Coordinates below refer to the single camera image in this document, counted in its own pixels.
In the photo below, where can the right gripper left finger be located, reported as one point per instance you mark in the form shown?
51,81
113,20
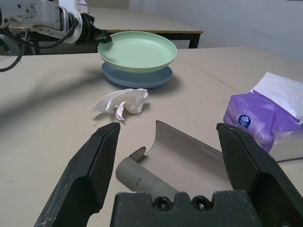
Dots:
78,184

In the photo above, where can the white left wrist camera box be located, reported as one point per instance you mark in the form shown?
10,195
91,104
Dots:
74,21

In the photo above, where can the beige side table black frame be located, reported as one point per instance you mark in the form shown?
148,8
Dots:
165,23

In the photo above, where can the white tissue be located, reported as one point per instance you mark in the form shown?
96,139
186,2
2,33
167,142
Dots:
127,99

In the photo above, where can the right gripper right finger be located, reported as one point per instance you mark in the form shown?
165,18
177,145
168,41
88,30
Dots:
260,179

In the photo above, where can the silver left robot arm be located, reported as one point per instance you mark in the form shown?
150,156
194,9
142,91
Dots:
35,14

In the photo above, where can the light blue plate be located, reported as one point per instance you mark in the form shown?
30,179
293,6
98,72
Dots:
142,80

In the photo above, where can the purple tissue pack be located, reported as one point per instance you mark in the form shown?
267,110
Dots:
260,113

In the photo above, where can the light green plate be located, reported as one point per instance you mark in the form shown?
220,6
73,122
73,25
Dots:
137,52

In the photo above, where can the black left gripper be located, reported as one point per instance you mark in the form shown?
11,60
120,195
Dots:
87,28

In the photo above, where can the grey glasses case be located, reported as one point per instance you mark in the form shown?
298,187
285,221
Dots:
184,160

